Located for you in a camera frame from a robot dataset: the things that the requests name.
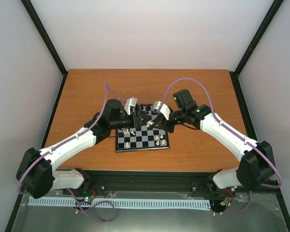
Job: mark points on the black and grey chessboard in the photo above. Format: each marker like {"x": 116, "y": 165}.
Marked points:
{"x": 144, "y": 139}

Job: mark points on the black aluminium frame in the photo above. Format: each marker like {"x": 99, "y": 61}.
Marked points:
{"x": 201, "y": 183}

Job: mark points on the light blue cable duct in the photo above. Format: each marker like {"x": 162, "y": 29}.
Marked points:
{"x": 127, "y": 203}

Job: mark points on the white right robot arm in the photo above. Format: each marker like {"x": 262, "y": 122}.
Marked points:
{"x": 255, "y": 158}

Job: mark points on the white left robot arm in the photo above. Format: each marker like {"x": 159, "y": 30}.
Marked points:
{"x": 37, "y": 173}

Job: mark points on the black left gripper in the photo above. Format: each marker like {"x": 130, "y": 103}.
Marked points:
{"x": 137, "y": 118}

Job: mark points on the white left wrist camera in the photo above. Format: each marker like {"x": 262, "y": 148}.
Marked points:
{"x": 131, "y": 102}

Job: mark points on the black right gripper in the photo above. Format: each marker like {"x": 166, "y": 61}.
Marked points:
{"x": 167, "y": 127}

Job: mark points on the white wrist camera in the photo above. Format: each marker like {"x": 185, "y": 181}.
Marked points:
{"x": 131, "y": 102}
{"x": 162, "y": 108}

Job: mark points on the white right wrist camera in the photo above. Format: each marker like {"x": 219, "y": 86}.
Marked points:
{"x": 162, "y": 108}

